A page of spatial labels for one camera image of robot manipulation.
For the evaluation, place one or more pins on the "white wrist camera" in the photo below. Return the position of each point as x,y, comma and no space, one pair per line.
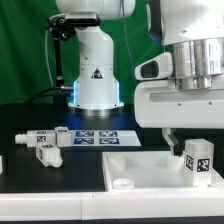
160,67

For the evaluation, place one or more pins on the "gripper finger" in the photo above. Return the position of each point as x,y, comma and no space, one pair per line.
172,141

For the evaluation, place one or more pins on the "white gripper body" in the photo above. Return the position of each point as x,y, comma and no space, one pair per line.
158,104

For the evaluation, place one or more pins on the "white square table top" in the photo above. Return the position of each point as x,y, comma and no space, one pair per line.
140,171

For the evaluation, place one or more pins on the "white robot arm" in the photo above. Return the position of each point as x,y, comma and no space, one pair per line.
177,48

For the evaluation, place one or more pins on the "white L-shaped fence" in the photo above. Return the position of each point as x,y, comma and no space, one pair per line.
153,203

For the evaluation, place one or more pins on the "black camera on stand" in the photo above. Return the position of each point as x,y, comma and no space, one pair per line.
62,28

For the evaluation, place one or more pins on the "white block left edge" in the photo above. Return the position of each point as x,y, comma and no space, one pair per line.
1,164

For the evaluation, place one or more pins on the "white tag sheet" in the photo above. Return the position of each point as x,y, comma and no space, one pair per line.
104,138

